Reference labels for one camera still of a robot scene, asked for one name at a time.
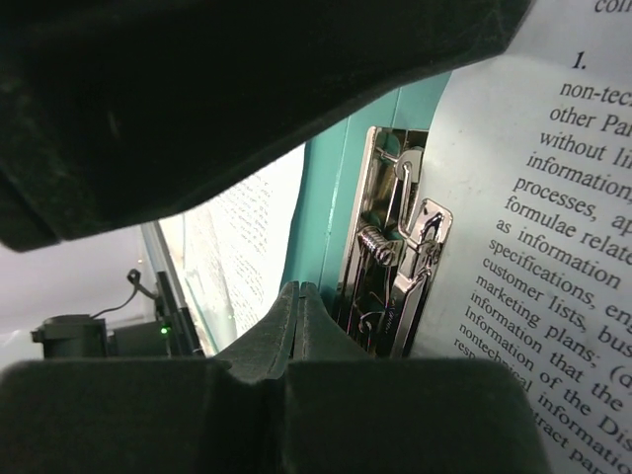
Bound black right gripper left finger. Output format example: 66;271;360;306
212;281;300;383

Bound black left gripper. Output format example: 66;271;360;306
1;1;531;252

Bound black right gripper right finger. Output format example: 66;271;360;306
293;282;371;360

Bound silver folder clip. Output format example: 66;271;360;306
333;126;453;358

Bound teal plastic folder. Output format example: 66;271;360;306
281;73;449;310

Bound printed white paper sheets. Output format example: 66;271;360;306
413;1;631;473

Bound single printed paper sheet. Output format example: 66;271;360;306
160;146;305;355

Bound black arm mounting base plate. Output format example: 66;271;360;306
116;270;204;357

